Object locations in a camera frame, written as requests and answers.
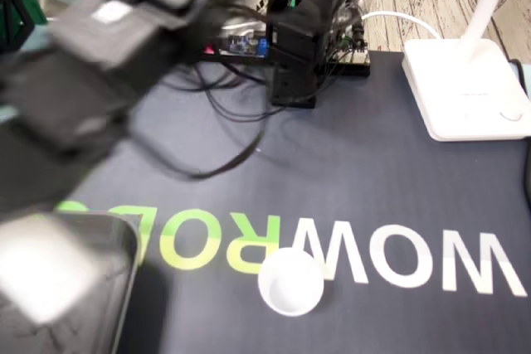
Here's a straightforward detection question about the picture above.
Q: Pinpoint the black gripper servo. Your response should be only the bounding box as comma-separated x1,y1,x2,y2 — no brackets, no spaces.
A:
0,34,138,222

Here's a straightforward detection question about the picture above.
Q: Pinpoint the black plastic tray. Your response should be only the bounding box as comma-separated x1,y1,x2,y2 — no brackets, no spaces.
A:
0,211,141,354

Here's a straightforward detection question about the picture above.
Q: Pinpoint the green object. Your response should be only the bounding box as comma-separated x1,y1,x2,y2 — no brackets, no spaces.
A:
3,0,47,46

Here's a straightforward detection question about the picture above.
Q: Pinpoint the blue circuit board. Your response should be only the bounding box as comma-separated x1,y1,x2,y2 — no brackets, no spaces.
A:
201,30,273,61

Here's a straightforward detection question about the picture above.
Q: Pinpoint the white small bowl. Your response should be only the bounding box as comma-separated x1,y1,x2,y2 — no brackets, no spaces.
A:
256,247,325,317

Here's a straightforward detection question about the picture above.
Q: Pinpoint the dark grey WOWROBO mat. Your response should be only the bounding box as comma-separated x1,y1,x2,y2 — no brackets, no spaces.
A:
0,49,531,354

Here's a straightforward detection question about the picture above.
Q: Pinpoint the white desk lamp base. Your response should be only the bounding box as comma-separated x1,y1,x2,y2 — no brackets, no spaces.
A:
401,37,531,143

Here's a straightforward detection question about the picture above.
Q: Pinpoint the white desk lamp neck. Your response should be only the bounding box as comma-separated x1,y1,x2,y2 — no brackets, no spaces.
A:
462,0,515,46

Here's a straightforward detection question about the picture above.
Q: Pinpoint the black frame stand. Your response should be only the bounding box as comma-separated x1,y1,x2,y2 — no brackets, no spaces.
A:
0,0,32,52

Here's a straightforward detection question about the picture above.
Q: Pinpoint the black gripper servo cable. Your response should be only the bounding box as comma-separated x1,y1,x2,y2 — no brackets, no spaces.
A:
124,59,269,181

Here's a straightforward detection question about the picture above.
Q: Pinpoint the breadboard with wires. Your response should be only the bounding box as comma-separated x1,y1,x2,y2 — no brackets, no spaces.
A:
327,36,373,77

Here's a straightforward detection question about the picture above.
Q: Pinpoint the white lamp power cable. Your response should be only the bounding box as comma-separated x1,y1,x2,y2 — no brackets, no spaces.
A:
360,11,443,40

